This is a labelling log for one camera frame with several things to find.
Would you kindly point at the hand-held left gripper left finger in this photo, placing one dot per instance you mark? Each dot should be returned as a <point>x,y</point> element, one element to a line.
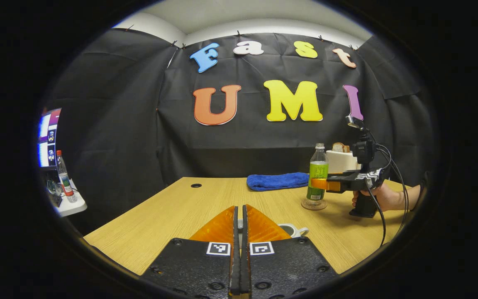
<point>197,265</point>

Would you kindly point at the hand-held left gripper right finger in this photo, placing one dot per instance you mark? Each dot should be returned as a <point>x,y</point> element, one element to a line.
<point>284,265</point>

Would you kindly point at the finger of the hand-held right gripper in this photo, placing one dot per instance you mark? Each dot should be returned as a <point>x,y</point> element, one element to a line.
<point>342,182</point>

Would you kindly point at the clear plastic water bottle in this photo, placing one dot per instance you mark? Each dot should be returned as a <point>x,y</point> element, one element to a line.
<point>318,166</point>

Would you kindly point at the white teacup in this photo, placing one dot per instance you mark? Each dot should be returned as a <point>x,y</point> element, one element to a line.
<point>291,229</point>

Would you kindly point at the round wooden coaster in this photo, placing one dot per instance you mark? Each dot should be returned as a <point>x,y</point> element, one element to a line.
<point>313,206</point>

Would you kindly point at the white teacup lid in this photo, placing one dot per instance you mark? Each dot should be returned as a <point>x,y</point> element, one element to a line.
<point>240,224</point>

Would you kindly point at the red cap plastic bottle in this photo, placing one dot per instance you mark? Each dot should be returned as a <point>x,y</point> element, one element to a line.
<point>64,178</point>

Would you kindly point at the white toaster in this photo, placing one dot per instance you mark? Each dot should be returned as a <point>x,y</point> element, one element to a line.
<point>340,162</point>

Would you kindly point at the blue towel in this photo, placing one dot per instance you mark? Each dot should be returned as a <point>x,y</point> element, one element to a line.
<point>276,181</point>

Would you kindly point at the white side table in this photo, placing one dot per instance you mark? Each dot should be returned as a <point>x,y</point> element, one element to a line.
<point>73,205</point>

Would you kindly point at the black backdrop cloth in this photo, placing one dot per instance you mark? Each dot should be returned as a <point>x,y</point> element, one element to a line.
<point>118,124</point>

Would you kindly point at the computer monitor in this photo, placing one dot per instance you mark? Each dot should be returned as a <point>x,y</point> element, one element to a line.
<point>49,137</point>

